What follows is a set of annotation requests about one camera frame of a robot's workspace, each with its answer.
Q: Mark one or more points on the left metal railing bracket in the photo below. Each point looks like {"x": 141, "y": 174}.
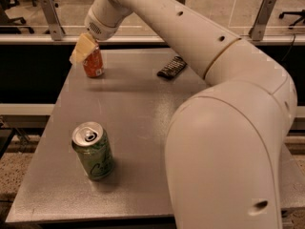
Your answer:
{"x": 56, "y": 31}

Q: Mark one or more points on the green soda can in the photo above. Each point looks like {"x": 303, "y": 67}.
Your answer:
{"x": 90, "y": 142}

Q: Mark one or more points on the right metal railing bracket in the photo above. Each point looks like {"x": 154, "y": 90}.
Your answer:
{"x": 257, "y": 31}

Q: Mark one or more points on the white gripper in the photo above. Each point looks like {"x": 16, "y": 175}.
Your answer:
{"x": 101, "y": 29}

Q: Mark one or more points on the dark rxbar chocolate bar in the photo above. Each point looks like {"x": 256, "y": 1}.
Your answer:
{"x": 173, "y": 68}

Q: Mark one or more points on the black office chair left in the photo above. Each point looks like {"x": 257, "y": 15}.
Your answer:
{"x": 21, "y": 16}

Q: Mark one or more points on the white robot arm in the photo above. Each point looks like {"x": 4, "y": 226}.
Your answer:
{"x": 223, "y": 146}

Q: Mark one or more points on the red coke can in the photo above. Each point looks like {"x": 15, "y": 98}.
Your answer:
{"x": 93, "y": 64}

